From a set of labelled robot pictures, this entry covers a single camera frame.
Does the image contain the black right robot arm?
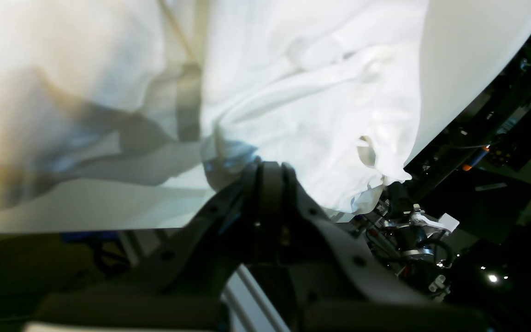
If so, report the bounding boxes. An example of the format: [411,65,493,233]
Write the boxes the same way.
[361,197,460,302]

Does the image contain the white printed t-shirt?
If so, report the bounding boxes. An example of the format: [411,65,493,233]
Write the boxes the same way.
[0,0,432,231]

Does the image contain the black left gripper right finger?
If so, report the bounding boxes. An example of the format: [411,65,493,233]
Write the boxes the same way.
[282,163,487,332]

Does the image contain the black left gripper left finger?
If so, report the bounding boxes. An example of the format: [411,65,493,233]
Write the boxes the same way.
[24,163,261,332]

